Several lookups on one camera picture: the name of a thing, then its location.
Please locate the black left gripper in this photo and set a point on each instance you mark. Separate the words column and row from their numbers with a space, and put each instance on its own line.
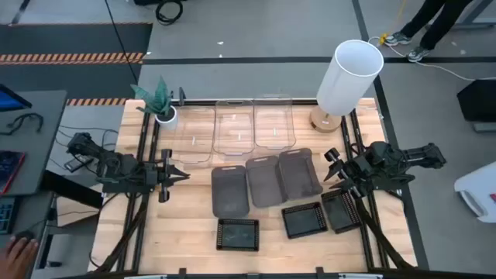
column 155, row 176

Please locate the person's shoe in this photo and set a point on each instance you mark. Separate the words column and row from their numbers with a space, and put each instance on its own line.
column 418, row 54
column 397, row 38

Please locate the person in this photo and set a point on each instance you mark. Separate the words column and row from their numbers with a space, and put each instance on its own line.
column 438, row 19

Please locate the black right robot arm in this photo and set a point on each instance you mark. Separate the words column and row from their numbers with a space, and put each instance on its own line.
column 407, row 155

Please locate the computer monitor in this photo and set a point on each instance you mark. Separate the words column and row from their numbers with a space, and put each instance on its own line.
column 9, row 100

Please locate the black clamp post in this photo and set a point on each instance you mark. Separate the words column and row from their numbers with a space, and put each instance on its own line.
column 181, row 95

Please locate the black slotted plastic basket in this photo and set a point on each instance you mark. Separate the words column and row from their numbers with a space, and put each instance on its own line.
column 340, row 213
column 237, row 235
column 304, row 220

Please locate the black box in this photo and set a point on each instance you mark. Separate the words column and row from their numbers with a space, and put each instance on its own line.
column 478, row 100

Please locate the small black device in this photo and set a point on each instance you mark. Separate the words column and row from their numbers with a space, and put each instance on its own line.
column 75, row 164

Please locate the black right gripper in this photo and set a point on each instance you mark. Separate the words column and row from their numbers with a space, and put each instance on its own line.
column 352, row 172

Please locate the white plant pot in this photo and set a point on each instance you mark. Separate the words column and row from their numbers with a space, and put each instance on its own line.
column 167, row 121

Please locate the black metal table frame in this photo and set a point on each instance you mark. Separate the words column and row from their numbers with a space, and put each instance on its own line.
column 135, row 255

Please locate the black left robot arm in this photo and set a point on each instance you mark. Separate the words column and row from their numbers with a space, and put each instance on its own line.
column 116, row 168

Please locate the grey plastic bin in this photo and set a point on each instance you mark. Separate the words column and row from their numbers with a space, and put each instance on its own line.
column 300, row 174
column 229, row 191
column 263, row 182

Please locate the round wooden lamp base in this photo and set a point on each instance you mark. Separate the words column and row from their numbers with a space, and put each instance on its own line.
column 323, row 123

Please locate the white plastic object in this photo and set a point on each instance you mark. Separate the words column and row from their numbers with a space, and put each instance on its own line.
column 478, row 190

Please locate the black keyboard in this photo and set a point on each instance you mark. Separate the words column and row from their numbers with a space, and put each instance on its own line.
column 5, row 215

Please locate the clear plastic bin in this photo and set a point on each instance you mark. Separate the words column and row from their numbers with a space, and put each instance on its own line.
column 233, row 128
column 274, row 122
column 193, row 131

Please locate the person's hand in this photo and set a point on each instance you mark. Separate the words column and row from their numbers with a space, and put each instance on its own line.
column 17, row 259

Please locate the black floor mat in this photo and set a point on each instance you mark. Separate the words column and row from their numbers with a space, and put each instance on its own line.
column 77, row 38

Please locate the grey desk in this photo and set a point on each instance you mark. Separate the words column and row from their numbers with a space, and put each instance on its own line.
column 42, row 155

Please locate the white cylindrical lamp shade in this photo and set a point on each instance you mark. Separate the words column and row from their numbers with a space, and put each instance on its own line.
column 345, row 85

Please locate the red-edged tablet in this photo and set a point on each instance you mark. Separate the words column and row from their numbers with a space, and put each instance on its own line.
column 8, row 168

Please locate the green artificial plant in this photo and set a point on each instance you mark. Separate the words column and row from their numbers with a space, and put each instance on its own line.
column 157, row 98

